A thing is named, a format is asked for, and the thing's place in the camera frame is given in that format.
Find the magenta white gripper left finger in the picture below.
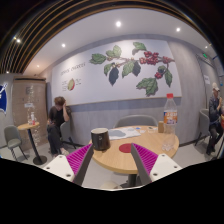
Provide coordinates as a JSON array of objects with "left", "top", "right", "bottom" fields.
[{"left": 44, "top": 144, "right": 93, "bottom": 186}]

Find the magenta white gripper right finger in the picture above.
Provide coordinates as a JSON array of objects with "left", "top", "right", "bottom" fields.
[{"left": 131, "top": 143, "right": 182, "bottom": 185}]

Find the clear plastic water bottle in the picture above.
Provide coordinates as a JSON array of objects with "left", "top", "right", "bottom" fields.
[{"left": 162, "top": 93, "right": 177, "bottom": 151}]

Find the red round coaster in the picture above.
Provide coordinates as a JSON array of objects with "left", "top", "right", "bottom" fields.
[{"left": 119, "top": 143, "right": 131, "bottom": 153}]

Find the small round side table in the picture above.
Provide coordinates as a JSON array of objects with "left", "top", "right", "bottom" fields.
[{"left": 18, "top": 122, "right": 47, "bottom": 165}]

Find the grey chair under person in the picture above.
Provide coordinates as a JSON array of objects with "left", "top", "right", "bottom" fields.
[{"left": 60, "top": 121, "right": 76, "bottom": 147}]

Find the round wooden table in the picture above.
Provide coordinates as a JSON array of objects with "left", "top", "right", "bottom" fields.
[{"left": 88, "top": 125, "right": 180, "bottom": 188}]

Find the black mug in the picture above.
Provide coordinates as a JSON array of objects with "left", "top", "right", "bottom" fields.
[{"left": 91, "top": 128, "right": 110, "bottom": 151}]

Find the small brown cup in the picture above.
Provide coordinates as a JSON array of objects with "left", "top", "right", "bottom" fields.
[{"left": 158, "top": 121, "right": 164, "bottom": 133}]

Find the grey chair behind table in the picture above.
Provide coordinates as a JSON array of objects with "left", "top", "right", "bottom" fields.
[{"left": 114, "top": 115, "right": 158, "bottom": 128}]

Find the white grey cloth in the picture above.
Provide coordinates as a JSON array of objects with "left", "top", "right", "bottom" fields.
[{"left": 109, "top": 127, "right": 140, "bottom": 140}]

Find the seated person in black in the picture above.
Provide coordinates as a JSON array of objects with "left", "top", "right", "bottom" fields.
[{"left": 47, "top": 96, "right": 71, "bottom": 157}]

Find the bottle on side table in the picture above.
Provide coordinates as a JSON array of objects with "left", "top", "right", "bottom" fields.
[{"left": 31, "top": 112, "right": 36, "bottom": 125}]

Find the grey chair at left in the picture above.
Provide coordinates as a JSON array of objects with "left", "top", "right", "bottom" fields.
[{"left": 4, "top": 125, "right": 22, "bottom": 159}]

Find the grey chair at right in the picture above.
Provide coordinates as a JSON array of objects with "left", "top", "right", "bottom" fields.
[{"left": 199, "top": 109, "right": 210, "bottom": 137}]

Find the seated person with cap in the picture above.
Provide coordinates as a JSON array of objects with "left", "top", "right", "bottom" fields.
[{"left": 206, "top": 83, "right": 223, "bottom": 155}]

